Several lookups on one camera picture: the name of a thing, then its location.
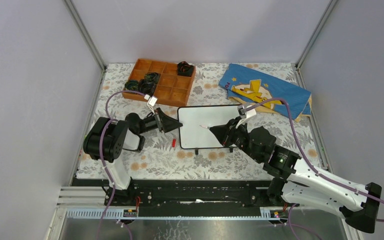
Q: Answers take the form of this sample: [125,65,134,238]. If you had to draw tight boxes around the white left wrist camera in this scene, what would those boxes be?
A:
[144,94,158,114]

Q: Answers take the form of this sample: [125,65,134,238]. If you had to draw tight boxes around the aluminium frame post right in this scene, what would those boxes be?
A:
[295,0,339,69]

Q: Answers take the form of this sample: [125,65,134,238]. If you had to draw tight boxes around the aluminium frame post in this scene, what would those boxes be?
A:
[295,0,339,69]
[62,0,107,71]

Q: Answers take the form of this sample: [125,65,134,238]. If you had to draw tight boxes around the aluminium frame post left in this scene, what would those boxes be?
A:
[62,0,107,71]

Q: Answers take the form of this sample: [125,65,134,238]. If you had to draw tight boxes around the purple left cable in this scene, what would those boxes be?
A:
[94,90,151,240]

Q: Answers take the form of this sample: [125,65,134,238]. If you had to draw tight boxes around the black cable coil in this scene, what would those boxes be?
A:
[137,80,156,98]
[124,80,141,92]
[144,72,161,86]
[177,61,195,78]

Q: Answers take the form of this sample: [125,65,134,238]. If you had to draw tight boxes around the blue pikachu cloth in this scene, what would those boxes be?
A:
[218,63,312,122]

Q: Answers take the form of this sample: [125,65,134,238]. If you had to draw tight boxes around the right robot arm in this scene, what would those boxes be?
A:
[208,118,382,234]

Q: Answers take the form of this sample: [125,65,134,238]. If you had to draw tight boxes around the floral tablecloth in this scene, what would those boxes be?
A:
[93,63,323,180]

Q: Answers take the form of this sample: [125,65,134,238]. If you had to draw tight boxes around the white whiteboard black frame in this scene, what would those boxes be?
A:
[177,105,239,154]

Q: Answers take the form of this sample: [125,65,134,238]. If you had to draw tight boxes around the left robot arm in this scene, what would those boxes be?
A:
[83,108,183,206]

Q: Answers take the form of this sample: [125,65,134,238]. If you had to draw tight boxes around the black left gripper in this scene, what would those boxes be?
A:
[137,106,183,135]

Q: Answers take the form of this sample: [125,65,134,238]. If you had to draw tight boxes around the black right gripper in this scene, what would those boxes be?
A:
[209,116,262,163]

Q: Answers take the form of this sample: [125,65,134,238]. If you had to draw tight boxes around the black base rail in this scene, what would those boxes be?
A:
[74,179,293,221]

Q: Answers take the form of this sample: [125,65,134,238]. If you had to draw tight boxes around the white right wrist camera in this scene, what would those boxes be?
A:
[235,103,257,129]

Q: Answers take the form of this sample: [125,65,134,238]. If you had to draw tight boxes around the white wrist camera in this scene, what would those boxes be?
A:
[144,94,158,114]
[235,103,257,129]

